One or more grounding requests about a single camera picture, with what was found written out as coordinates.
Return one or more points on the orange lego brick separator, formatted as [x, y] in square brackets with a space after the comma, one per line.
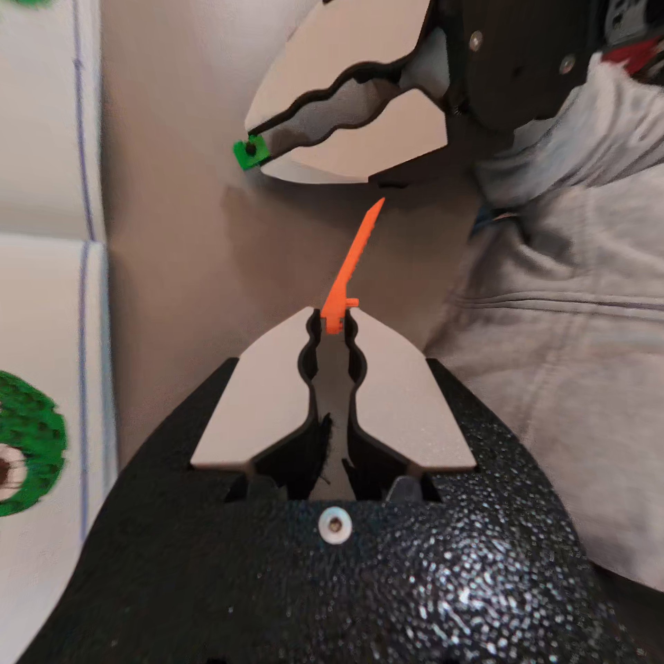
[340, 295]

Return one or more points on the lego instruction booklet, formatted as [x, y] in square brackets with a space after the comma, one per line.
[46, 311]

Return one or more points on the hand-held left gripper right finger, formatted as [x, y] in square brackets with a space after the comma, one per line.
[410, 415]

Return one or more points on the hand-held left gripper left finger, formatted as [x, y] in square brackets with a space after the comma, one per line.
[259, 404]

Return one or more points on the green lego piece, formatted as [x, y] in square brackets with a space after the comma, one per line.
[244, 158]

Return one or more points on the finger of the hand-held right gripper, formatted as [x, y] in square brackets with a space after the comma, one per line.
[352, 36]
[373, 150]

